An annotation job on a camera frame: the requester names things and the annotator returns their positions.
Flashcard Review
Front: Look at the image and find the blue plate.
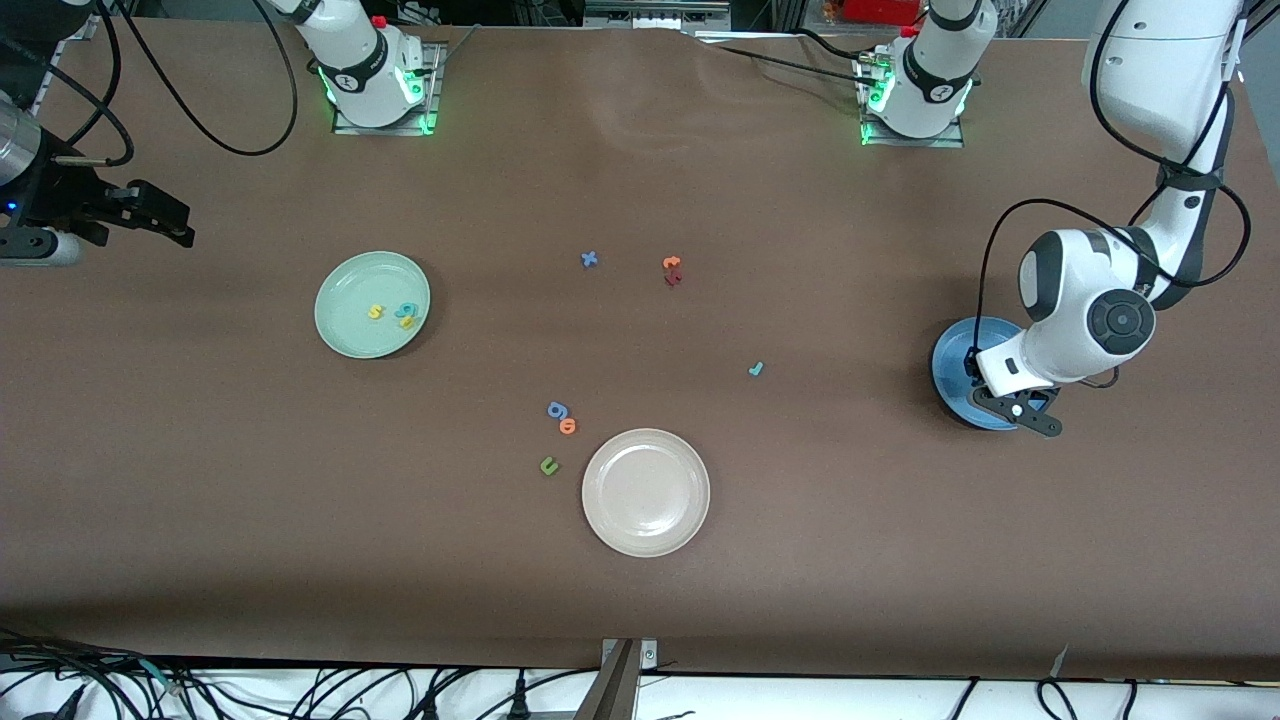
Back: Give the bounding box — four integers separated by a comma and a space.
931, 316, 1031, 432

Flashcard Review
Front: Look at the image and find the green plate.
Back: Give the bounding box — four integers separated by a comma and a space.
314, 250, 432, 360

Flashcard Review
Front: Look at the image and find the beige plate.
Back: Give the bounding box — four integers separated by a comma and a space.
581, 428, 712, 558

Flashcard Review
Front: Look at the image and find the red box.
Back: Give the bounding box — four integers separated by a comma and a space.
843, 0, 926, 27

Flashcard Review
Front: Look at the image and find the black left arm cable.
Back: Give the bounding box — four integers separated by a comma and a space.
965, 0, 1253, 361

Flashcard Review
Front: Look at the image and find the aluminium frame profile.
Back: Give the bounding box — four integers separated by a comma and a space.
28, 45, 63, 116

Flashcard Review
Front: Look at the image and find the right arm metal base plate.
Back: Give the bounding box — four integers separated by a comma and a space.
332, 40, 447, 137

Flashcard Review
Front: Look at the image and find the looped black floor cable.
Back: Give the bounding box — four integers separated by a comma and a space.
1035, 678, 1079, 720

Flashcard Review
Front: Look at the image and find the black cable on table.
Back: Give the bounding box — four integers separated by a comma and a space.
700, 35, 881, 86
795, 28, 866, 59

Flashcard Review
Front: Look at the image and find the metal table bracket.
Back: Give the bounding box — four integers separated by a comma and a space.
573, 637, 660, 720

